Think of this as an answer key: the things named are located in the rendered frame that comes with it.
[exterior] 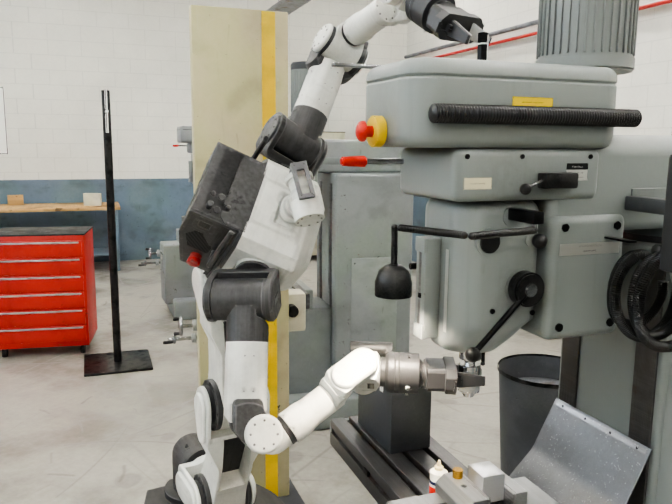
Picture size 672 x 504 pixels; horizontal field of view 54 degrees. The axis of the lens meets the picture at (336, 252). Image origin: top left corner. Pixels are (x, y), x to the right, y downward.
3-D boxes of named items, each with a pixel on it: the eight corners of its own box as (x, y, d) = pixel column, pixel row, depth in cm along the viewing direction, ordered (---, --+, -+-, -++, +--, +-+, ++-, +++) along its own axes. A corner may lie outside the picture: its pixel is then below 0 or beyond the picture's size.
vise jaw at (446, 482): (464, 522, 132) (465, 503, 132) (434, 491, 144) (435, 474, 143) (490, 516, 134) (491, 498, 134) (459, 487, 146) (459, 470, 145)
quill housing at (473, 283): (458, 364, 131) (464, 201, 126) (411, 336, 150) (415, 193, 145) (539, 354, 137) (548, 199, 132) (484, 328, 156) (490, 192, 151)
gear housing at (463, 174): (454, 203, 123) (456, 148, 121) (397, 193, 145) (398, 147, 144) (600, 199, 134) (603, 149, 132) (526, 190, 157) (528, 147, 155)
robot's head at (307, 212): (286, 232, 146) (302, 214, 139) (276, 191, 149) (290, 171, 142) (313, 230, 149) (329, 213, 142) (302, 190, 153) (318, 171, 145)
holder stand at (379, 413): (389, 454, 176) (391, 382, 173) (357, 422, 196) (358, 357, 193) (430, 447, 180) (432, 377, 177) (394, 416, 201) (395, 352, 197)
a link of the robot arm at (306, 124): (278, 104, 168) (260, 151, 165) (296, 95, 161) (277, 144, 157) (315, 127, 174) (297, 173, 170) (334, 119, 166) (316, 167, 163)
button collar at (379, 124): (377, 147, 126) (378, 114, 125) (365, 147, 131) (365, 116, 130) (387, 147, 126) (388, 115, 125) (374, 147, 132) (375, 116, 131)
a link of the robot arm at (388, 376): (400, 383, 140) (346, 381, 141) (399, 401, 149) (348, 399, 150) (401, 334, 146) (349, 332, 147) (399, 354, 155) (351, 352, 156)
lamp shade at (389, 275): (366, 295, 129) (367, 263, 128) (390, 289, 134) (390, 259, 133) (396, 301, 124) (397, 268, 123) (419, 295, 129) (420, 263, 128)
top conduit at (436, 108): (436, 123, 114) (437, 102, 113) (425, 123, 118) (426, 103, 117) (642, 127, 129) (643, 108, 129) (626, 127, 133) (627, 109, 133)
